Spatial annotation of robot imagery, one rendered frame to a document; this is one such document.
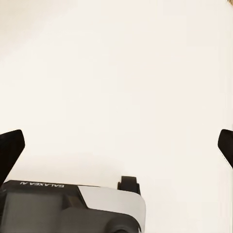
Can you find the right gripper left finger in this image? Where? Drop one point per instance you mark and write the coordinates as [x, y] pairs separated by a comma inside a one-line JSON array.
[[12, 145]]

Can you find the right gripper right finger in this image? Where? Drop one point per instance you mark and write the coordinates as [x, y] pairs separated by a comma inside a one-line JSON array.
[[225, 144]]

